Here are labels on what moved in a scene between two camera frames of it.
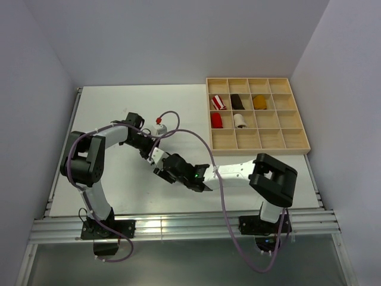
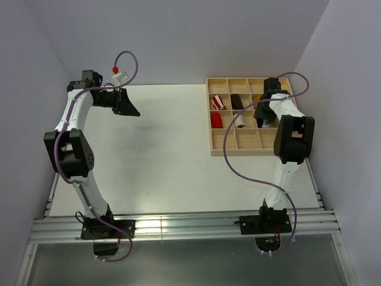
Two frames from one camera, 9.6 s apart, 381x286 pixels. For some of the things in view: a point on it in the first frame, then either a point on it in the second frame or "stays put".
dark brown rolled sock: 236,102 stays put
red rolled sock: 216,120 stays put
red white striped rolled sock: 218,102 stays put
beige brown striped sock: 239,122 stays put
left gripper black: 146,154 → 123,105
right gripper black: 163,173 → 270,117
